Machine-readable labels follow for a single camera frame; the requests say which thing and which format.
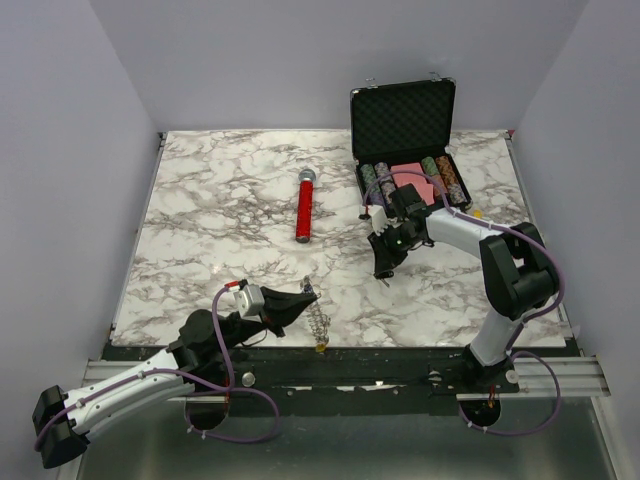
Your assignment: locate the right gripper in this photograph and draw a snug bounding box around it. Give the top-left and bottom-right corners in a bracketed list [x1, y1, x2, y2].
[367, 223, 421, 275]

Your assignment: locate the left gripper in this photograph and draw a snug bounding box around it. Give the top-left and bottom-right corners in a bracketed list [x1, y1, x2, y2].
[217, 286, 317, 354]

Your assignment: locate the round metal keyring disc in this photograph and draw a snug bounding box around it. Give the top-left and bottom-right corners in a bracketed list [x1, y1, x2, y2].
[300, 275, 331, 353]

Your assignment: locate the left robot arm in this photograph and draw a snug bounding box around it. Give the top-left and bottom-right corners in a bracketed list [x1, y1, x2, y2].
[32, 280, 318, 469]

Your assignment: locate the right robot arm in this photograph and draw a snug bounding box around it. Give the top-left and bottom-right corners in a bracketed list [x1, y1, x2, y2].
[360, 184, 564, 392]

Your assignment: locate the pink card with black triangle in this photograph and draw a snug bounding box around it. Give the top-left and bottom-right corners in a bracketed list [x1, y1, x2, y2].
[412, 178, 435, 206]

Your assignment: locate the red glitter microphone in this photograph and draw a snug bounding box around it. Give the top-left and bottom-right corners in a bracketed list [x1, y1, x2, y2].
[295, 168, 316, 243]

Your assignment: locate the pink playing card deck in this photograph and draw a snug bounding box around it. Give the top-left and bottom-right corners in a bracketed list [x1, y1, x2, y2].
[390, 162, 425, 174]

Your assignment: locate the brown poker chip stack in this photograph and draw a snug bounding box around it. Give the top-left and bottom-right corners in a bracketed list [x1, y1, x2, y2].
[435, 155, 457, 193]

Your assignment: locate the black poker chip case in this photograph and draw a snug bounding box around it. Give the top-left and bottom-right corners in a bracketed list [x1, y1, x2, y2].
[350, 77, 472, 211]

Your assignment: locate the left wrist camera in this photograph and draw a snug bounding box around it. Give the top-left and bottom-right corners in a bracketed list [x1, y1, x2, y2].
[234, 282, 265, 318]

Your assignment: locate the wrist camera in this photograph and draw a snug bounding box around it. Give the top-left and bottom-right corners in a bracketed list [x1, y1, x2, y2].
[365, 205, 391, 236]
[234, 282, 265, 318]

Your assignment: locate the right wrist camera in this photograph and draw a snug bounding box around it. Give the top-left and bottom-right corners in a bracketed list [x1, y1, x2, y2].
[365, 205, 391, 236]

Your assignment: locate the black front mounting rail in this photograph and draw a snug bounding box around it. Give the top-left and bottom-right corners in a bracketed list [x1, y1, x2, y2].
[102, 344, 586, 419]

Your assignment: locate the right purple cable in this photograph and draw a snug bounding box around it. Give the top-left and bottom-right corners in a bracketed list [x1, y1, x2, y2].
[359, 169, 569, 436]

